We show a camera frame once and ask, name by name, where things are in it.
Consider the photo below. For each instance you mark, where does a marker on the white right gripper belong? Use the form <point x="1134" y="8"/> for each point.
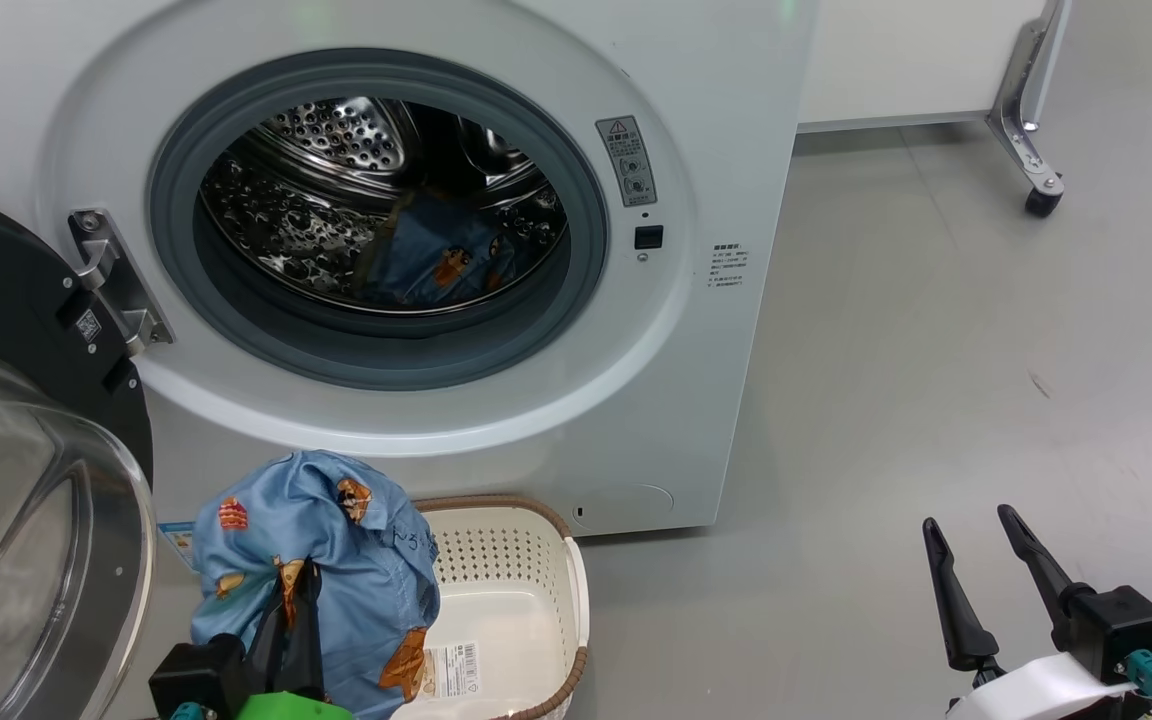
<point x="1036" y="690"/>

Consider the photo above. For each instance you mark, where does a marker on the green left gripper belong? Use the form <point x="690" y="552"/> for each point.
<point x="291" y="708"/>

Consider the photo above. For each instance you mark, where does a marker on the light blue cartoon print garment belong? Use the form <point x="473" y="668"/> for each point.
<point x="336" y="560"/>

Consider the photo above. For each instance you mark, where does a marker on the dark round glass washer door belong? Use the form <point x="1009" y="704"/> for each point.
<point x="6" y="300"/>

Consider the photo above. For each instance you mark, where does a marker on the white front-load washing machine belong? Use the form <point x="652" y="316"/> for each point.
<point x="716" y="350"/>

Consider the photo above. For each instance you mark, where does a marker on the silver door hinge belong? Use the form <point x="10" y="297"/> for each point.
<point x="116" y="280"/>

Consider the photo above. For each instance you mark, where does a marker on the perforated steel washer drum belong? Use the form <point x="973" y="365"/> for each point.
<point x="286" y="220"/>

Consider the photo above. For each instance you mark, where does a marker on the black door latch socket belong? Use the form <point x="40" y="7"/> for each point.
<point x="648" y="237"/>

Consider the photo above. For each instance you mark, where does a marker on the blue energy label sticker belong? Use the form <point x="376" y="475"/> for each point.
<point x="178" y="545"/>

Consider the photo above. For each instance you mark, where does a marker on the white barcode label sticker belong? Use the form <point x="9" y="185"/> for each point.
<point x="452" y="670"/>

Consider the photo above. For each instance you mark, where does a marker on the white perforated laundry basket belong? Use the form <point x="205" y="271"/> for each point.
<point x="526" y="600"/>

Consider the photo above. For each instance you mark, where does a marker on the small text label sticker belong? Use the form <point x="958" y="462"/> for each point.
<point x="728" y="265"/>

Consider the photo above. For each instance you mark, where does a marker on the grey metal caster leg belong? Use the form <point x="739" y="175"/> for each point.
<point x="1021" y="130"/>

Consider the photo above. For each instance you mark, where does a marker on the white partition panel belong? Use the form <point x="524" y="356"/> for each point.
<point x="916" y="60"/>

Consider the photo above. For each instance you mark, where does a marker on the grey warning sticker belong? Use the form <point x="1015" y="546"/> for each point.
<point x="626" y="160"/>

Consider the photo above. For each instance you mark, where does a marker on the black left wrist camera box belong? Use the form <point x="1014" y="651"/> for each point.
<point x="196" y="675"/>

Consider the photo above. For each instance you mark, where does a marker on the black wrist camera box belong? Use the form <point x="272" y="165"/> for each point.
<point x="196" y="675"/>
<point x="1121" y="630"/>

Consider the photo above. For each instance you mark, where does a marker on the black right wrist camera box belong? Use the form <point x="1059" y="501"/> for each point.
<point x="1121" y="630"/>

